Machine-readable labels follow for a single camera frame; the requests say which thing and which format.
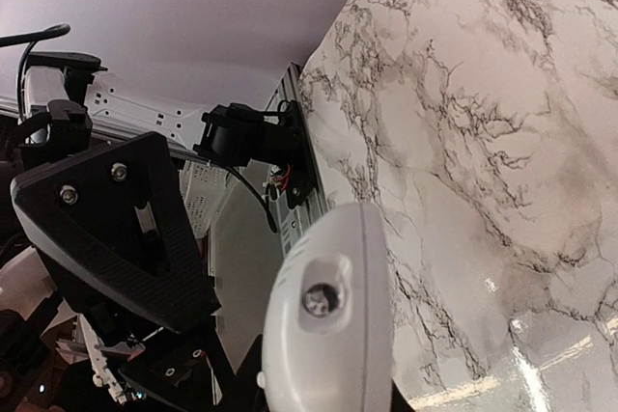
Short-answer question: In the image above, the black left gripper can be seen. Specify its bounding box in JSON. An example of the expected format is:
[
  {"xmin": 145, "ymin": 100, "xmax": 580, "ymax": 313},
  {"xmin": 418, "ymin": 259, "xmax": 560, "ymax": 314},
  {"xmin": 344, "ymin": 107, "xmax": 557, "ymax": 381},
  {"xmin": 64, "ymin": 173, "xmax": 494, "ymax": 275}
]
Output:
[{"xmin": 0, "ymin": 130, "xmax": 271, "ymax": 412}]

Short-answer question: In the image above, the white remote control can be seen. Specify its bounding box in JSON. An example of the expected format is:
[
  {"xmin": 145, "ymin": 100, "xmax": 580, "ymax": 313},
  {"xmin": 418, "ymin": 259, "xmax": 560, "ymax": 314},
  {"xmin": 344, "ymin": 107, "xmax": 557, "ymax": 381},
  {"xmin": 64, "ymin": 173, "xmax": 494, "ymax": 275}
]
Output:
[{"xmin": 257, "ymin": 203, "xmax": 393, "ymax": 411}]

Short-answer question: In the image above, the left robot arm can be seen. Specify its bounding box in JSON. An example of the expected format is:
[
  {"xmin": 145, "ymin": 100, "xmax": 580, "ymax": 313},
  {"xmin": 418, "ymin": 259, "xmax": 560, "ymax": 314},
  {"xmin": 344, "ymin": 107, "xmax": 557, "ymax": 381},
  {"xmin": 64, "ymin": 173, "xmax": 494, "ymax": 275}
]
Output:
[{"xmin": 1, "ymin": 52, "xmax": 302, "ymax": 411}]

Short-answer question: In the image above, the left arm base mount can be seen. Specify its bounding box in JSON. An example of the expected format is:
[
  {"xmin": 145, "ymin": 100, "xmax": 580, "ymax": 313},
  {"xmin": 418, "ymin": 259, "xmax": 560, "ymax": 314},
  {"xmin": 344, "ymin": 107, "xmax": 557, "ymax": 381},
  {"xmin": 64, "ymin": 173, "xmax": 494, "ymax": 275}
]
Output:
[{"xmin": 193, "ymin": 100, "xmax": 318, "ymax": 209}]

